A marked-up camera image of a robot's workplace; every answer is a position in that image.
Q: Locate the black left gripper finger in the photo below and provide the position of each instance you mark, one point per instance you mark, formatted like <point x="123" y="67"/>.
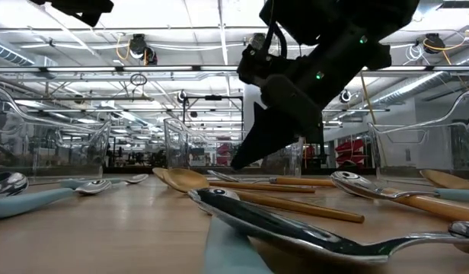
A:
<point x="103" y="7"/>
<point x="74" y="9"/>

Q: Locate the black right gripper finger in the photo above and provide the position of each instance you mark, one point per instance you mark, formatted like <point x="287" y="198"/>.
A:
<point x="268" y="141"/>

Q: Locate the wooden spoon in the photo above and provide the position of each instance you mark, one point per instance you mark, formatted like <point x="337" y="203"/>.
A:
<point x="447" y="179"/>

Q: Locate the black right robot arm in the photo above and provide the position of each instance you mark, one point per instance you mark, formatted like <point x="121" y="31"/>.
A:
<point x="314" y="15"/>

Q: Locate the white pillar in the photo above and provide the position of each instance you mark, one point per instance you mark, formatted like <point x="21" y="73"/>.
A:
<point x="249" y="114"/>

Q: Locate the ceiling light strip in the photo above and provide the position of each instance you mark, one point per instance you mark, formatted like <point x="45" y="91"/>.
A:
<point x="105" y="69"/>

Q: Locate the red equipment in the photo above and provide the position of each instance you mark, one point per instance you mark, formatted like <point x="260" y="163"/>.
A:
<point x="350" y="150"/>

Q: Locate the clear plastic bin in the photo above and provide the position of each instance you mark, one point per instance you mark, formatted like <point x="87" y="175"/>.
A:
<point x="67" y="160"/>
<point x="177" y="152"/>
<point x="409" y="152"/>

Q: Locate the black distant rig frame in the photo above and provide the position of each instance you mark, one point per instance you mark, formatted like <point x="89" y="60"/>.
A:
<point x="213" y="97"/>

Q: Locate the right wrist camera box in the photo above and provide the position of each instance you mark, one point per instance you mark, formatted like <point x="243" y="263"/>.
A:
<point x="257" y="66"/>

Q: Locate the silver ventilation duct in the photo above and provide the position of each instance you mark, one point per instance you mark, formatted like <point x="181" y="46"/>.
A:
<point x="409" y="89"/>
<point x="10" y="53"/>

